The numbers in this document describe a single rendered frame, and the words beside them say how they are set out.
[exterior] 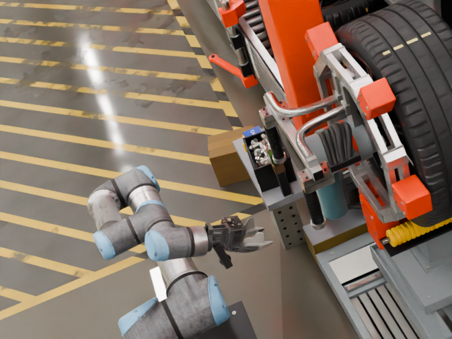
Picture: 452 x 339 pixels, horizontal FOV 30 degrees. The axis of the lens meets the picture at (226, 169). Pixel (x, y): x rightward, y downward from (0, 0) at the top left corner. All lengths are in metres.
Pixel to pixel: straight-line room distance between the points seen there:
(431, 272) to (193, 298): 0.85
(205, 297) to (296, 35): 0.89
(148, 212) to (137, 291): 1.10
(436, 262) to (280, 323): 0.65
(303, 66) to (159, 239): 0.81
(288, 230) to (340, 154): 1.15
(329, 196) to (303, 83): 0.39
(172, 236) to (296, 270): 1.07
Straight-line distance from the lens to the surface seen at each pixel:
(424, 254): 3.04
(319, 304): 3.27
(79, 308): 3.65
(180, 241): 2.43
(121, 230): 2.51
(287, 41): 2.77
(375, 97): 2.25
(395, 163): 2.33
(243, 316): 2.93
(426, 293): 2.94
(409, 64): 2.33
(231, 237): 2.49
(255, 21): 4.41
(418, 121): 2.29
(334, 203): 2.82
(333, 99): 2.49
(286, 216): 3.37
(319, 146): 2.50
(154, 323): 2.65
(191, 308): 2.65
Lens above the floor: 2.51
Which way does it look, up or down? 39 degrees down
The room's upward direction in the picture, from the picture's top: 21 degrees counter-clockwise
